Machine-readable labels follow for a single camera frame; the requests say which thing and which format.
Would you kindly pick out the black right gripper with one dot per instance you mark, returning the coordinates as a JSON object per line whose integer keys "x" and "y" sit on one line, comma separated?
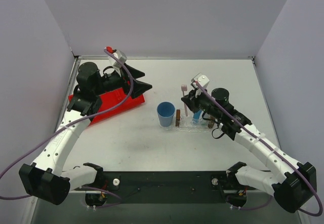
{"x": 192, "y": 99}

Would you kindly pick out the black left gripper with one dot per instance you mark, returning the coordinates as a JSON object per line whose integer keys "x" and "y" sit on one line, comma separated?
{"x": 127, "y": 82}

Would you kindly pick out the blue toothpaste tube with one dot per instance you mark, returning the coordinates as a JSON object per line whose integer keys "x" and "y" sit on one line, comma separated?
{"x": 196, "y": 118}

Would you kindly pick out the clear textured holder with wood ends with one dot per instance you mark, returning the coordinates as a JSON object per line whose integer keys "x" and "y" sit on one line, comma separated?
{"x": 178, "y": 118}

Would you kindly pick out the blue plastic cup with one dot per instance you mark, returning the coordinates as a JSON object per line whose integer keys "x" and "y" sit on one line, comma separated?
{"x": 165, "y": 112}

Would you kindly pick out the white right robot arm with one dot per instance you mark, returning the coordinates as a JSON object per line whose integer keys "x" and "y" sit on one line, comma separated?
{"x": 290, "y": 182}

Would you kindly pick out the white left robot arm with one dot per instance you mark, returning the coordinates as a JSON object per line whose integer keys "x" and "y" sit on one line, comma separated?
{"x": 45, "y": 177}

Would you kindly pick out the clear textured glass tray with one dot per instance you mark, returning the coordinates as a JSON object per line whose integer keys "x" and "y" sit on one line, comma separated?
{"x": 172, "y": 127}

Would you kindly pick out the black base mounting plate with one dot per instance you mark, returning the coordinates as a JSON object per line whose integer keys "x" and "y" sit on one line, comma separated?
{"x": 167, "y": 187}

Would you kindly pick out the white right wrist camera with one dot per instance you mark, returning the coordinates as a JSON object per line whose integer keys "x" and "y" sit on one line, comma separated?
{"x": 199, "y": 82}

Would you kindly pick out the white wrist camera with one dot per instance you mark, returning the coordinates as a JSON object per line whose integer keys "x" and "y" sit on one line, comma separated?
{"x": 199, "y": 82}
{"x": 119, "y": 55}

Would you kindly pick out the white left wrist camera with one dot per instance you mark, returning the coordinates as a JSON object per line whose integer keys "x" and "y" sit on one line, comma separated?
{"x": 119, "y": 55}

